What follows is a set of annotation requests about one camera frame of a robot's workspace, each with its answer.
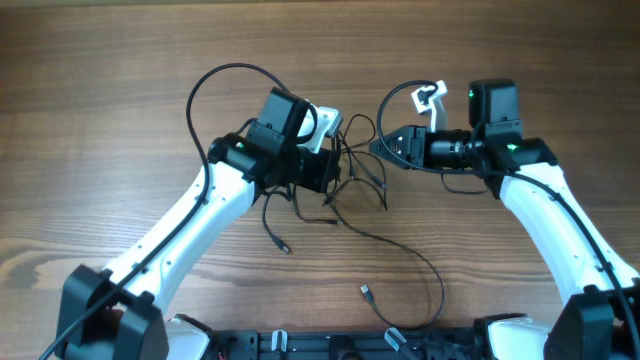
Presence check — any black cable silver plug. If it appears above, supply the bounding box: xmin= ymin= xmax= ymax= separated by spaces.
xmin=324 ymin=194 xmax=446 ymax=331

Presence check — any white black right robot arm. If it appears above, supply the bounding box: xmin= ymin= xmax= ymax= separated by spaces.
xmin=370 ymin=79 xmax=639 ymax=359

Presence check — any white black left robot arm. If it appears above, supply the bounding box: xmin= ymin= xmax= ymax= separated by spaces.
xmin=45 ymin=88 xmax=343 ymax=359

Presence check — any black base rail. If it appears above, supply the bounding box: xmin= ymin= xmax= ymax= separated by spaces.
xmin=164 ymin=327 xmax=481 ymax=360

